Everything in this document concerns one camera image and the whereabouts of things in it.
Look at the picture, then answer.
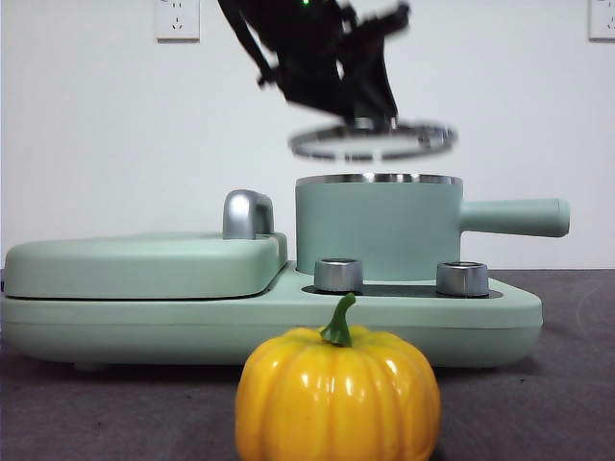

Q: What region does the yellow toy pumpkin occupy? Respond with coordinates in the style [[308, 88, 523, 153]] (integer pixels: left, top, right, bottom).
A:
[[234, 291, 442, 461]]

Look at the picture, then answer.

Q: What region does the silver control knob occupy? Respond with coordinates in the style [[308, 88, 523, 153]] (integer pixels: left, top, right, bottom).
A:
[[435, 260, 490, 298], [312, 257, 365, 294]]

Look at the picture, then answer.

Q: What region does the green griddle cover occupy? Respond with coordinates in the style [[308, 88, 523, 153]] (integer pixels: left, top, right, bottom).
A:
[[3, 230, 289, 302]]

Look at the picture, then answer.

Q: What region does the green breakfast machine base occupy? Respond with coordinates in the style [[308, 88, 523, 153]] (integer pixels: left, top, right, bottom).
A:
[[0, 268, 544, 374]]

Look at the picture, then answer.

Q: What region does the green steamer pot with handle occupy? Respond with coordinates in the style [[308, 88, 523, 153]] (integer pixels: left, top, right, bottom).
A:
[[293, 173, 572, 282]]

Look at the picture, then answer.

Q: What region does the silver griddle cover handle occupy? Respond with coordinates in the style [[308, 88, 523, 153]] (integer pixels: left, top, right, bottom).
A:
[[221, 189, 276, 240]]

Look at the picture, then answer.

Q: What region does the white wall socket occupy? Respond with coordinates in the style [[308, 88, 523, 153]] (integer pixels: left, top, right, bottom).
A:
[[588, 0, 615, 42], [155, 0, 202, 43]]

